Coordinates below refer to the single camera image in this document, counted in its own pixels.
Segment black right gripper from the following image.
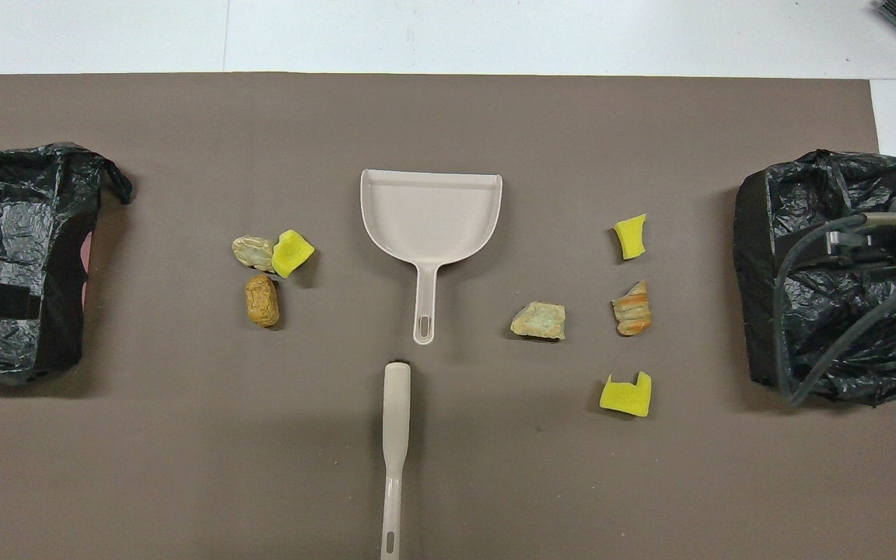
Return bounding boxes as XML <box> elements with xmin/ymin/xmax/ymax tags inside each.
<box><xmin>825</xmin><ymin>222</ymin><xmax>896</xmax><ymax>273</ymax></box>

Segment yellow sponge chunk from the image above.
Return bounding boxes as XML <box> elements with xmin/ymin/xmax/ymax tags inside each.
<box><xmin>271</xmin><ymin>229</ymin><xmax>316</xmax><ymax>279</ymax></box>

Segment small yellow sponge piece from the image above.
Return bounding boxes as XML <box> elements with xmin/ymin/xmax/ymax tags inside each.
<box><xmin>614</xmin><ymin>214</ymin><xmax>648</xmax><ymax>261</ymax></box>

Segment brown paper table mat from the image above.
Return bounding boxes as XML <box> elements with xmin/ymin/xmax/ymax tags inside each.
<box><xmin>0</xmin><ymin>72</ymin><xmax>896</xmax><ymax>560</ymax></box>

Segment notched yellow sponge piece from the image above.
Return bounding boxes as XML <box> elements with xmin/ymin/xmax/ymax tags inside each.
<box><xmin>600</xmin><ymin>371</ymin><xmax>653</xmax><ymax>418</ymax></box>

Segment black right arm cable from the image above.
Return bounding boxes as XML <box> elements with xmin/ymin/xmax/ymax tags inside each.
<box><xmin>773</xmin><ymin>214</ymin><xmax>896</xmax><ymax>407</ymax></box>

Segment beige plastic dustpan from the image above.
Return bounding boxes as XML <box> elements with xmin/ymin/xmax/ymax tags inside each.
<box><xmin>360</xmin><ymin>168</ymin><xmax>504</xmax><ymax>346</ymax></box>

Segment beige brush with black bristles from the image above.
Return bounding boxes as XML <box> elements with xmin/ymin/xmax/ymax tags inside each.
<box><xmin>380</xmin><ymin>359</ymin><xmax>412</xmax><ymax>560</ymax></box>

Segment black plastic trash bag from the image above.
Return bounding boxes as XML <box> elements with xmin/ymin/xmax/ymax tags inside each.
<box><xmin>0</xmin><ymin>142</ymin><xmax>135</xmax><ymax>383</ymax></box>
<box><xmin>733</xmin><ymin>149</ymin><xmax>896</xmax><ymax>407</ymax></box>

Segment orange striped bread piece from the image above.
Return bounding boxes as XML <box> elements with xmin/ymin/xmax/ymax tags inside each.
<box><xmin>611</xmin><ymin>279</ymin><xmax>653</xmax><ymax>337</ymax></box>

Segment pale beige bread chunk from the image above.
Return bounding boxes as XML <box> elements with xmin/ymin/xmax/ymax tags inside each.
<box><xmin>231</xmin><ymin>236</ymin><xmax>276</xmax><ymax>273</ymax></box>

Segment brown oval bread roll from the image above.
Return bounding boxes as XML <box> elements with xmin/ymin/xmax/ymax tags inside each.
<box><xmin>244</xmin><ymin>274</ymin><xmax>281</xmax><ymax>329</ymax></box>

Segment pink plastic bin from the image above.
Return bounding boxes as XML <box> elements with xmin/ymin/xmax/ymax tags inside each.
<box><xmin>79</xmin><ymin>231</ymin><xmax>99</xmax><ymax>308</ymax></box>

